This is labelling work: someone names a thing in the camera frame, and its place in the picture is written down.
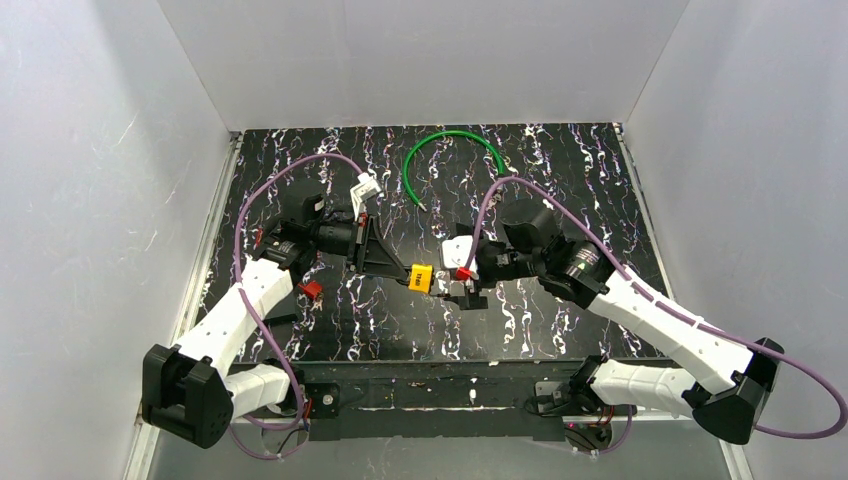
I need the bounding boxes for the yellow padlock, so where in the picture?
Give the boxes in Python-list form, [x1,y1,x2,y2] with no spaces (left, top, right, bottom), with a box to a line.
[397,263,434,295]

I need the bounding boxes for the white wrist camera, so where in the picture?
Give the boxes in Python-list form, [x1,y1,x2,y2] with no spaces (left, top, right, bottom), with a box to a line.
[439,235,479,281]
[349,172,382,218]

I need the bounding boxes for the purple cable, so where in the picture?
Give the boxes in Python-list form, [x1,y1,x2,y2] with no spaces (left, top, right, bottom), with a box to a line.
[227,152,366,461]
[463,175,848,458]

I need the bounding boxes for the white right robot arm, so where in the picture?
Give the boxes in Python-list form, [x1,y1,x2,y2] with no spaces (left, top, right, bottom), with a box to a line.
[440,200,779,445]

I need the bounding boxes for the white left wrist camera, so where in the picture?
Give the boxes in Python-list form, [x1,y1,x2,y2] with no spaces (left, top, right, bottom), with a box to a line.
[349,172,382,218]

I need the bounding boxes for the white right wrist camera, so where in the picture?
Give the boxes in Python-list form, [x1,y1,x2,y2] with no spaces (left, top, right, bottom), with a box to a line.
[439,235,479,281]

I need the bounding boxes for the aluminium frame rail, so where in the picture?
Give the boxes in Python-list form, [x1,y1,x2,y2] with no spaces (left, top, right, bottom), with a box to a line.
[122,132,244,480]

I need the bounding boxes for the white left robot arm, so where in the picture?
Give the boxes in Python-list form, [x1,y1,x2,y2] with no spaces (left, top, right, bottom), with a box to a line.
[141,173,410,448]

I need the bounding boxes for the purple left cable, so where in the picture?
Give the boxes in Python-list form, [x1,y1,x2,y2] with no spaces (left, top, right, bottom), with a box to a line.
[227,152,366,461]

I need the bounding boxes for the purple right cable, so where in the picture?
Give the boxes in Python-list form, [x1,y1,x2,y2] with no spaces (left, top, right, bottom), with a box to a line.
[463,175,848,458]

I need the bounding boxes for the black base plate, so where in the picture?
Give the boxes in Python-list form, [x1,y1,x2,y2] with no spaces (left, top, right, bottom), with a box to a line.
[294,360,631,451]

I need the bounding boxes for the green cable lock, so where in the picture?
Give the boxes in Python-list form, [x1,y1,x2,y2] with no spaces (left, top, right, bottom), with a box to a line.
[402,129,506,212]

